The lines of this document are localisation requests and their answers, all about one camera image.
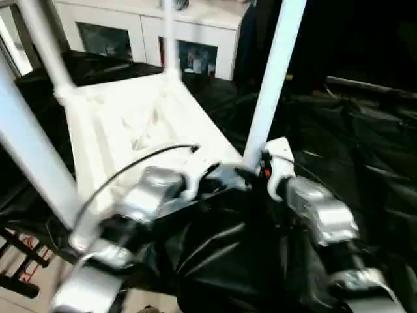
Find white plastic table leg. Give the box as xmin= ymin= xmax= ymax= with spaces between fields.
xmin=0 ymin=65 xmax=82 ymax=229
xmin=162 ymin=0 xmax=182 ymax=79
xmin=16 ymin=0 xmax=76 ymax=102
xmin=241 ymin=0 xmax=307 ymax=171

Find black plastic mat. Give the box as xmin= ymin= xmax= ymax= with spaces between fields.
xmin=0 ymin=49 xmax=417 ymax=313

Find red carton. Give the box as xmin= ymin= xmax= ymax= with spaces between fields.
xmin=158 ymin=42 xmax=169 ymax=67

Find black cabinet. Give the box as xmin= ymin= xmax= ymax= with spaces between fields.
xmin=235 ymin=0 xmax=333 ymax=82

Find white cabinet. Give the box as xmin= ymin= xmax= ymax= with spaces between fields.
xmin=51 ymin=0 xmax=248 ymax=80

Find black metal stand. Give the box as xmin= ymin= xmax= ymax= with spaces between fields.
xmin=0 ymin=225 xmax=53 ymax=299

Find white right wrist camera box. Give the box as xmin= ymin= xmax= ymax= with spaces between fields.
xmin=259 ymin=137 xmax=297 ymax=201

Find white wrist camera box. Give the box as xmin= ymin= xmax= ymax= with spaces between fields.
xmin=259 ymin=137 xmax=297 ymax=201
xmin=179 ymin=145 xmax=221 ymax=200

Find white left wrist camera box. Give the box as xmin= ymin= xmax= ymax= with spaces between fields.
xmin=179 ymin=145 xmax=221 ymax=200

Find red cable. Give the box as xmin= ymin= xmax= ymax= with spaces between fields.
xmin=20 ymin=235 xmax=43 ymax=281

